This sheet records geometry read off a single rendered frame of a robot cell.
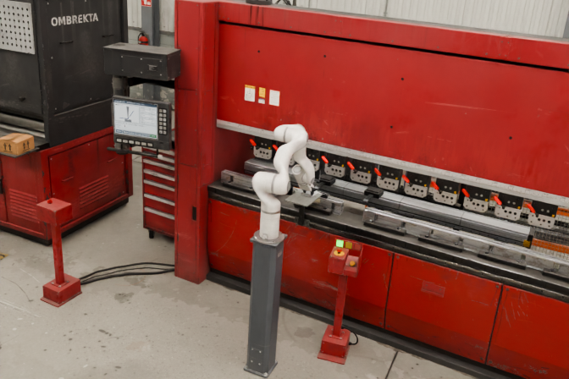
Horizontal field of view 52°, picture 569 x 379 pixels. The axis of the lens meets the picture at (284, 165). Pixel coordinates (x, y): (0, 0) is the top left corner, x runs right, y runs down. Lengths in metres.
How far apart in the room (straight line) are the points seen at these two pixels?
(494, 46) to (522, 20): 4.23
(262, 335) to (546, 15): 5.47
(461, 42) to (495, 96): 0.39
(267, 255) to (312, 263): 0.89
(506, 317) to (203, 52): 2.76
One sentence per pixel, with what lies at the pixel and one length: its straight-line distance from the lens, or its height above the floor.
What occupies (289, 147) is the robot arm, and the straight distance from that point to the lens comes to 3.63.
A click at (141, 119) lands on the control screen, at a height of 1.45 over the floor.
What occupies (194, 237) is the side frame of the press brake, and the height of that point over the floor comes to 0.44.
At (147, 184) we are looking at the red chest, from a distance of 5.50.
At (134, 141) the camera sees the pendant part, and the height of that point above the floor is 1.28.
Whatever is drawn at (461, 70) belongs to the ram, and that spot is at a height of 2.06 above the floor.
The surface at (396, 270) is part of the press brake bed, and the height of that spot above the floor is 0.64.
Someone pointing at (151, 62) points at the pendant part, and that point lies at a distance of 4.29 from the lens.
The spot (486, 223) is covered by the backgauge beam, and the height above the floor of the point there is 0.98.
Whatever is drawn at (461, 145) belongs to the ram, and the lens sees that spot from 3.90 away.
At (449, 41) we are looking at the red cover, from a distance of 3.78.
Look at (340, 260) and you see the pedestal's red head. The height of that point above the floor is 0.76.
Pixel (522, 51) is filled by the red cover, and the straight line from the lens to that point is 3.72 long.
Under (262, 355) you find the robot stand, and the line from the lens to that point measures 4.06.
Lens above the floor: 2.71
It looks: 21 degrees down
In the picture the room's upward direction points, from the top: 4 degrees clockwise
